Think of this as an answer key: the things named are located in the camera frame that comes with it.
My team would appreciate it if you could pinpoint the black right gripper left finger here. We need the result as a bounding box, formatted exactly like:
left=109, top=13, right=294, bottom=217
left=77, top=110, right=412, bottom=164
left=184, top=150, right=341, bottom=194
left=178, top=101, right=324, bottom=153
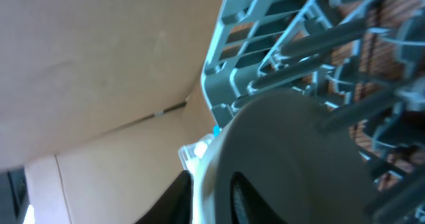
left=135, top=170, right=193, bottom=224

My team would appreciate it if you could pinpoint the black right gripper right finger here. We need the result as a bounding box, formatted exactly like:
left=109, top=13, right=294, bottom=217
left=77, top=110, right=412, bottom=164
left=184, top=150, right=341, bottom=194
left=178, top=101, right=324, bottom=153
left=231, top=172, right=287, bottom=224

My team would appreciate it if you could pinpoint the grey-green small bowl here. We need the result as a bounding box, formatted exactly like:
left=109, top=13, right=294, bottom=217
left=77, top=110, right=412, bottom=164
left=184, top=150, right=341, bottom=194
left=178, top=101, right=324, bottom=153
left=193, top=90, right=377, bottom=223

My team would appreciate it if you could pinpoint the clear plastic waste bin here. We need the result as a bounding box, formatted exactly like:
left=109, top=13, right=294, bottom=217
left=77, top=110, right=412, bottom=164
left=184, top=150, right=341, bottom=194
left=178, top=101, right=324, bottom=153
left=178, top=134, right=214, bottom=174

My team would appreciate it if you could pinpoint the grey dishwasher rack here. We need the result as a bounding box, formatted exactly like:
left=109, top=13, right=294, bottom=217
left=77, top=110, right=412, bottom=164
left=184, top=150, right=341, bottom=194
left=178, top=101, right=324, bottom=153
left=201, top=0, right=424, bottom=223

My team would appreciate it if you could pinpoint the teal serving tray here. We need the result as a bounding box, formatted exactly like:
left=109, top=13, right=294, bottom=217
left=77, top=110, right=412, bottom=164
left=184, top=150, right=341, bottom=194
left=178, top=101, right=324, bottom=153
left=212, top=125, right=221, bottom=137

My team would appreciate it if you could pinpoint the brown cardboard wall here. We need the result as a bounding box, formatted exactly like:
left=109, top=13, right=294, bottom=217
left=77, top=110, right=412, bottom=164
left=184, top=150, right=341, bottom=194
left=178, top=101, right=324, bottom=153
left=1, top=0, right=222, bottom=223

